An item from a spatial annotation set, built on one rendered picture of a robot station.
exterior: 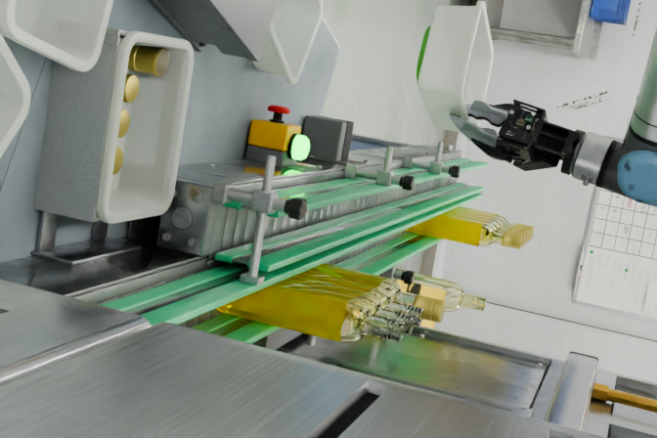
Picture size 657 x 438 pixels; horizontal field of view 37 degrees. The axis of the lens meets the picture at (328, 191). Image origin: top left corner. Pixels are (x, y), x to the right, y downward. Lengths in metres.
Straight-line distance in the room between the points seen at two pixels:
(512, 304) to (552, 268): 0.39
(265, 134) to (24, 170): 0.63
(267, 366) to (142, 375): 0.05
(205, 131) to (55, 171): 0.44
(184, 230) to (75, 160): 0.22
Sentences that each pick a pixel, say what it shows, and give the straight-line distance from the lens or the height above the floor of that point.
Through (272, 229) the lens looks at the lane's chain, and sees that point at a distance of 1.55.
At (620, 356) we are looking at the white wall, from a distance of 7.34.
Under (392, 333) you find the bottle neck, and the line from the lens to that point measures 1.34.
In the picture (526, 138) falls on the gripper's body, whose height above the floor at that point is 1.23.
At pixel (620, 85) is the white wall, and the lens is 7.17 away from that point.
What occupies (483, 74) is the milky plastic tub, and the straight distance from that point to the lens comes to 1.75.
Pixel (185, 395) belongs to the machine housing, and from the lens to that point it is 0.31.
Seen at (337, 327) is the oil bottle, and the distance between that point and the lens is 1.34.
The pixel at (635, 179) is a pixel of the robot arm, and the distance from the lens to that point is 1.35.
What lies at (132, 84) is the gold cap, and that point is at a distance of 1.21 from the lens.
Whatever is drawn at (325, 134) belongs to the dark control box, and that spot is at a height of 0.80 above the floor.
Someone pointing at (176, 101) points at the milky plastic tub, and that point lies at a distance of 1.28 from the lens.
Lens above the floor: 1.41
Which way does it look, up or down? 17 degrees down
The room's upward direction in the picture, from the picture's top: 102 degrees clockwise
